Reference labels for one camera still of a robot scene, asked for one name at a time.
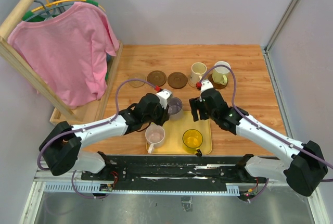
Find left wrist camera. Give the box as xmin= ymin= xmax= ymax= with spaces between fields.
xmin=156 ymin=89 xmax=173 ymax=109

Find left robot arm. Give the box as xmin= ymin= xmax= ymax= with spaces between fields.
xmin=38 ymin=90 xmax=172 ymax=180

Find teal garment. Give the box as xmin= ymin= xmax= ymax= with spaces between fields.
xmin=106 ymin=53 xmax=114 ymax=64

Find woven rattan coaster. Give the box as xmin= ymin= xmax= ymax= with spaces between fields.
xmin=188 ymin=77 xmax=200 ymax=88
xmin=129 ymin=72 xmax=146 ymax=88

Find yellow plastic tray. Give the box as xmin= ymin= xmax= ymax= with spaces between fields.
xmin=152 ymin=111 xmax=213 ymax=155

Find purple glass mug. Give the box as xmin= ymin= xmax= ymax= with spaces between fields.
xmin=168 ymin=97 xmax=183 ymax=121

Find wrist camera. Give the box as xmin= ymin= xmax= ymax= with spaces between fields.
xmin=156 ymin=89 xmax=173 ymax=109
xmin=196 ymin=80 xmax=214 ymax=92

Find brown ceramic coaster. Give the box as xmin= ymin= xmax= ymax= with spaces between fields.
xmin=208 ymin=74 xmax=228 ymax=90
xmin=167 ymin=72 xmax=187 ymax=89
xmin=147 ymin=70 xmax=167 ymax=86

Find wooden clothes rack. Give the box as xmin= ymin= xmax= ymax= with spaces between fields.
xmin=1 ymin=0 xmax=123 ymax=125

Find aluminium corner post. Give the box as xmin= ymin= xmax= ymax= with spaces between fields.
xmin=265 ymin=0 xmax=323 ymax=53

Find yellow glass mug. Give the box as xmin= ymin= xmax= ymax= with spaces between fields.
xmin=182 ymin=129 xmax=203 ymax=157

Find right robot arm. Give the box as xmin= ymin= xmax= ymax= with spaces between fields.
xmin=189 ymin=88 xmax=328 ymax=196

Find cream ceramic mug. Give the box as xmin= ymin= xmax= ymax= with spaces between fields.
xmin=189 ymin=62 xmax=207 ymax=84

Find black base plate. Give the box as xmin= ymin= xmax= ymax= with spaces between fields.
xmin=81 ymin=155 xmax=266 ymax=192

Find pink ceramic mug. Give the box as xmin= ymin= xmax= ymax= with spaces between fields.
xmin=145 ymin=125 xmax=165 ymax=154

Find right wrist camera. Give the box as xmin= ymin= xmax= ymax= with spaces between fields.
xmin=196 ymin=80 xmax=214 ymax=92

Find pink t-shirt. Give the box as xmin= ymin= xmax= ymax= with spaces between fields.
xmin=7 ymin=2 xmax=120 ymax=108

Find grey-blue clothes hanger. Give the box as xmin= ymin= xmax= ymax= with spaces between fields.
xmin=21 ymin=0 xmax=74 ymax=22

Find white green-handled mug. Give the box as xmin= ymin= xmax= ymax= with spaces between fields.
xmin=212 ymin=61 xmax=231 ymax=85

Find grey slotted cable duct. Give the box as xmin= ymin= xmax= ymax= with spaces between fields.
xmin=44 ymin=182 xmax=240 ymax=196

